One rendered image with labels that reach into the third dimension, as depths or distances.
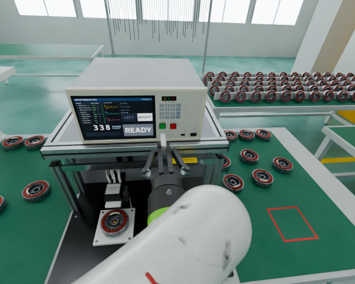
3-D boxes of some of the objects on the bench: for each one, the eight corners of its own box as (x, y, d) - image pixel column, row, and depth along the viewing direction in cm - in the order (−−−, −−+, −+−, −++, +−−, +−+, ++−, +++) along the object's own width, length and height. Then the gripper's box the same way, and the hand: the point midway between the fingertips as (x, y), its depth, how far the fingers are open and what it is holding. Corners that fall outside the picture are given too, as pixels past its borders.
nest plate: (132, 242, 75) (132, 241, 75) (93, 246, 74) (92, 244, 73) (135, 209, 87) (134, 207, 86) (101, 211, 86) (100, 210, 85)
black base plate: (233, 276, 69) (234, 274, 68) (44, 298, 62) (41, 297, 61) (204, 179, 106) (204, 176, 105) (84, 186, 99) (83, 183, 98)
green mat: (389, 264, 75) (389, 264, 75) (240, 283, 68) (240, 282, 68) (270, 131, 149) (270, 131, 149) (193, 133, 142) (193, 133, 142)
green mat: (35, 307, 60) (34, 307, 60) (-199, 336, 54) (-200, 336, 53) (98, 136, 135) (98, 136, 135) (4, 138, 128) (4, 138, 128)
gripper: (140, 208, 46) (143, 146, 64) (194, 204, 47) (181, 145, 66) (137, 187, 41) (141, 127, 60) (197, 184, 43) (182, 126, 61)
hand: (163, 143), depth 60 cm, fingers closed
